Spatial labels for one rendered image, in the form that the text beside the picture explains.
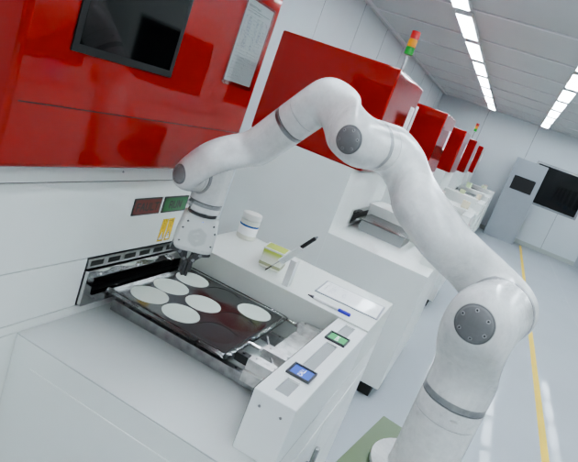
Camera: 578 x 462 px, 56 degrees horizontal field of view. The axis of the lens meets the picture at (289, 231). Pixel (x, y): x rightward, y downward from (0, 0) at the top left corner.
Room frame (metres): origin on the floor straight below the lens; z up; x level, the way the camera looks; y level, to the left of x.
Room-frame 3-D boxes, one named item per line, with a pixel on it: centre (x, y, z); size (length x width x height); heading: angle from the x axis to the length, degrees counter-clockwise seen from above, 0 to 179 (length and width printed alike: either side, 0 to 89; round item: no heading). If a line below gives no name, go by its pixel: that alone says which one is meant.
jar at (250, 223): (1.91, 0.14, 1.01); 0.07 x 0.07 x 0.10
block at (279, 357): (1.24, -0.08, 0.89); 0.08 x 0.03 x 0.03; 71
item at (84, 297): (1.43, 0.35, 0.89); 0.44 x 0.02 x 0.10; 161
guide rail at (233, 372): (1.24, 0.13, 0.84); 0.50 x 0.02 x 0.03; 71
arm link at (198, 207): (1.33, 0.22, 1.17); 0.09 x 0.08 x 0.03; 112
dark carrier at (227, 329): (1.38, 0.15, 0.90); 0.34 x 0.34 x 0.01; 71
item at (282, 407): (1.20, -0.17, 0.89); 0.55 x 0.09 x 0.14; 161
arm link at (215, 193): (1.33, 0.22, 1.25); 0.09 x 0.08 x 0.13; 145
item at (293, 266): (1.57, -0.03, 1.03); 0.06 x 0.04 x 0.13; 71
